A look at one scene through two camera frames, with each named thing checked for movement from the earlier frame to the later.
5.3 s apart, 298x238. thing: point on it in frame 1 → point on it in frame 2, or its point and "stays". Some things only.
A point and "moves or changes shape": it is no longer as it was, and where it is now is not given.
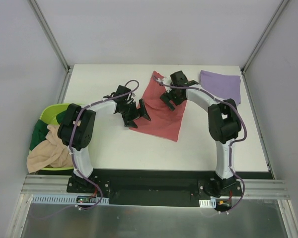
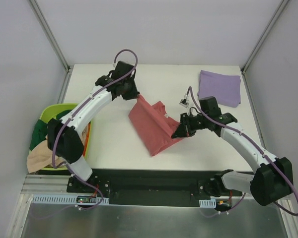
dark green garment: (40, 129) stays
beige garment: (52, 152) stays
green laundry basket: (49, 115) stays
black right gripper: (173, 96) → (186, 125)
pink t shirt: (166, 121) moves or changes shape
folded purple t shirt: (226, 87) stays
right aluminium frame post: (281, 5) stays
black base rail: (158, 188) stays
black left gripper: (134, 114) → (132, 91)
